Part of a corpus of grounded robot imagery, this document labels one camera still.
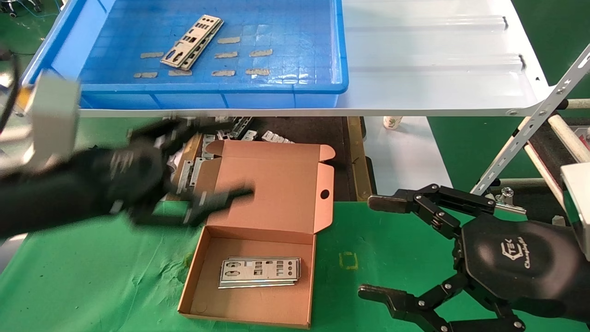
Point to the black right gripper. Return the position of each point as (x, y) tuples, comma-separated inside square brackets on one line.
[(516, 263)]

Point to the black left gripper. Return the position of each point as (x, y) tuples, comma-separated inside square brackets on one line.
[(129, 175)]

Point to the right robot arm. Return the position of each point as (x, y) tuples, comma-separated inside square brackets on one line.
[(585, 295)]

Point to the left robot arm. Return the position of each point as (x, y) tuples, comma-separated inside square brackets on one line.
[(46, 193)]

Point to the open brown cardboard box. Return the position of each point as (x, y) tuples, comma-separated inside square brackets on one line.
[(267, 184)]

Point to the wood-framed black tray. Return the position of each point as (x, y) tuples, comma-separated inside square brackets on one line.
[(313, 131)]

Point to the blue plastic tray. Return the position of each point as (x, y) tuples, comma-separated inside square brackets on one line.
[(286, 27)]

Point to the tan tape strip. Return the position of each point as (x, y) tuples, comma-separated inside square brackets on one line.
[(226, 55), (152, 55), (257, 72), (228, 40), (145, 74), (177, 73), (223, 73), (261, 53)]

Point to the silver binder clip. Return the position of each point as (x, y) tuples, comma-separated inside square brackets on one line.
[(509, 207)]

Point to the white rack tube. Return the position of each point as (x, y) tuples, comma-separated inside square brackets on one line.
[(569, 138), (541, 170), (530, 182), (578, 103)]

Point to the white slotted shelf strut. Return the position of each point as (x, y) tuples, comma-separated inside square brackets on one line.
[(530, 122)]

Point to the white metal shelf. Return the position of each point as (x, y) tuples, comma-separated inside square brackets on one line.
[(438, 69)]

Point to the black chair base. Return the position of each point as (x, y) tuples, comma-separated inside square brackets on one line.
[(10, 13)]

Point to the spare metal bracket plate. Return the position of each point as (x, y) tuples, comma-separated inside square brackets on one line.
[(249, 135), (223, 134), (198, 168), (208, 147), (242, 127), (184, 177), (276, 137)]

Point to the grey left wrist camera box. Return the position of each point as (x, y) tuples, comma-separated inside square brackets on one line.
[(53, 115)]

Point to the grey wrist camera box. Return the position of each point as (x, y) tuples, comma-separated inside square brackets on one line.
[(578, 203), (53, 115)]

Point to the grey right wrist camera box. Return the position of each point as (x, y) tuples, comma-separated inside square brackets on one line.
[(578, 203)]

